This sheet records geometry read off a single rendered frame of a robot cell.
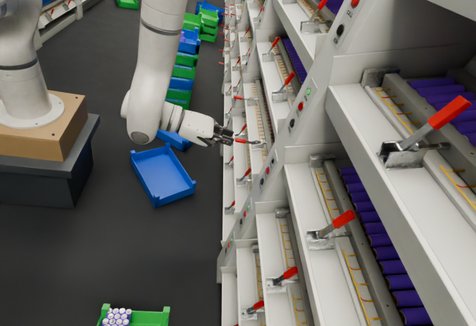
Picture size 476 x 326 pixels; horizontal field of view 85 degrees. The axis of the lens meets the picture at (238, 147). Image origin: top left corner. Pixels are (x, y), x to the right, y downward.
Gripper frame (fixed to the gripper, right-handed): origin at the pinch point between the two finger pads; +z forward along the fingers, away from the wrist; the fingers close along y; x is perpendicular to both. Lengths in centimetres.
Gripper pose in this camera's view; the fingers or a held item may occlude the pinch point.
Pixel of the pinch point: (227, 137)
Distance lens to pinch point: 82.8
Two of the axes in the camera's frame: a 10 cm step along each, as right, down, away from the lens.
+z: 9.1, 2.9, 3.1
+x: 4.2, -6.8, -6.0
